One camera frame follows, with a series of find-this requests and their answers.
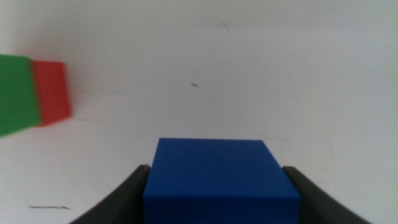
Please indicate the blue cube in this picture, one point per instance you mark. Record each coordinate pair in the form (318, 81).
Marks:
(220, 180)

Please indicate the green cube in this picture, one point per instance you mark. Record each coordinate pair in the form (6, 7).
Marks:
(17, 93)

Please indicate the red cube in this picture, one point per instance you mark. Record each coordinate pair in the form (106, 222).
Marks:
(53, 91)

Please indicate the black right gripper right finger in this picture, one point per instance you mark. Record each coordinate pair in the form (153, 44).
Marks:
(320, 202)

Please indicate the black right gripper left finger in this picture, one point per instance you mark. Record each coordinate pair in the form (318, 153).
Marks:
(121, 202)

